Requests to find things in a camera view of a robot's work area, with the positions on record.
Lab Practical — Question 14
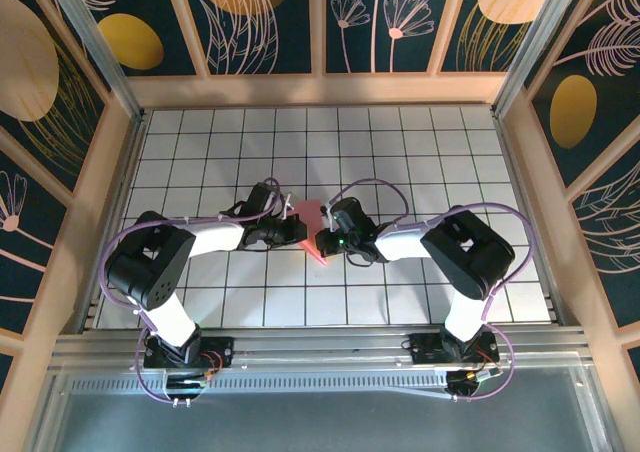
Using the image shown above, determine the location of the pink cloth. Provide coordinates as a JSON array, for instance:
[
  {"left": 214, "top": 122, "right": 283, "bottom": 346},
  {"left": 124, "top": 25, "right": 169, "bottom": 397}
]
[{"left": 293, "top": 199, "right": 329, "bottom": 268}]

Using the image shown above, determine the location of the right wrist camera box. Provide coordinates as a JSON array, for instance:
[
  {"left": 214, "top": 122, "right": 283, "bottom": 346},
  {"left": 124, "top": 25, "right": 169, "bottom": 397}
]
[{"left": 325, "top": 197, "right": 375, "bottom": 234}]

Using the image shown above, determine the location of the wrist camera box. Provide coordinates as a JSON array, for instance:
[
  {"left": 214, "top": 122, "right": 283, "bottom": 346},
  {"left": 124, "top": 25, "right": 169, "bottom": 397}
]
[
  {"left": 325, "top": 197, "right": 375, "bottom": 234},
  {"left": 245, "top": 182, "right": 285, "bottom": 219}
]

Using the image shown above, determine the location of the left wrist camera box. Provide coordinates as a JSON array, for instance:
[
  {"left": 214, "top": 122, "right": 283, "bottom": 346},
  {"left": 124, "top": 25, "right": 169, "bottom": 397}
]
[{"left": 245, "top": 182, "right": 285, "bottom": 219}]

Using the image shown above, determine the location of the long aluminium base rail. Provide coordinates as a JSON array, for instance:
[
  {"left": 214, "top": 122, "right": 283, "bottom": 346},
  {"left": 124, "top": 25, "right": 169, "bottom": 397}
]
[{"left": 49, "top": 326, "right": 591, "bottom": 373}]

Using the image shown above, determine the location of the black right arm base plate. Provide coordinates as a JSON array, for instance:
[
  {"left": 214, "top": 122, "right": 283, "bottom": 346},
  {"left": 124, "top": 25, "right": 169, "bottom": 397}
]
[{"left": 409, "top": 332, "right": 500, "bottom": 366}]

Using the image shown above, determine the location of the slotted grey cable duct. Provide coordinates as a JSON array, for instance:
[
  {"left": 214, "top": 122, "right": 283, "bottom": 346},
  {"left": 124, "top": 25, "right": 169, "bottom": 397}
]
[{"left": 69, "top": 371, "right": 451, "bottom": 394}]

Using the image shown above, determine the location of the aluminium side rail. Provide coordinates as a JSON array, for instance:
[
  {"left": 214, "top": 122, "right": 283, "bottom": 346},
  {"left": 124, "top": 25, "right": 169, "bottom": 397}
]
[
  {"left": 492, "top": 111, "right": 569, "bottom": 326},
  {"left": 79, "top": 116, "right": 149, "bottom": 333}
]

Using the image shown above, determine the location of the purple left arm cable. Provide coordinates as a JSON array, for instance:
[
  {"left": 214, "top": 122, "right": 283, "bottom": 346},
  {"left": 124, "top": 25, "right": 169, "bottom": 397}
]
[{"left": 99, "top": 176, "right": 301, "bottom": 404}]

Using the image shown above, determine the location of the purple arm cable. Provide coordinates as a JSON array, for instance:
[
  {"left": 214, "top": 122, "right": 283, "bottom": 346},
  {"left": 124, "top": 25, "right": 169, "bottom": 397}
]
[
  {"left": 99, "top": 176, "right": 301, "bottom": 404},
  {"left": 324, "top": 179, "right": 539, "bottom": 403}
]

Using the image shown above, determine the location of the small wired control board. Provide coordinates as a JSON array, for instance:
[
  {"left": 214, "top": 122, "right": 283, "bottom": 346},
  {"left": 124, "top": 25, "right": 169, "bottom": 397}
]
[
  {"left": 164, "top": 371, "right": 209, "bottom": 406},
  {"left": 434, "top": 366, "right": 501, "bottom": 401}
]

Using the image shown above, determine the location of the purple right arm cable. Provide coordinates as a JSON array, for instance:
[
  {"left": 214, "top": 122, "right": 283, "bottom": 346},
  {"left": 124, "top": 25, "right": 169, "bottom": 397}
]
[{"left": 324, "top": 179, "right": 539, "bottom": 403}]

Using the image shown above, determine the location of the aluminium corner post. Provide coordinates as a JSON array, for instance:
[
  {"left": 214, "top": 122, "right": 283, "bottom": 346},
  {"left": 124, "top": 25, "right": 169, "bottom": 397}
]
[
  {"left": 38, "top": 0, "right": 149, "bottom": 123},
  {"left": 491, "top": 0, "right": 589, "bottom": 118}
]

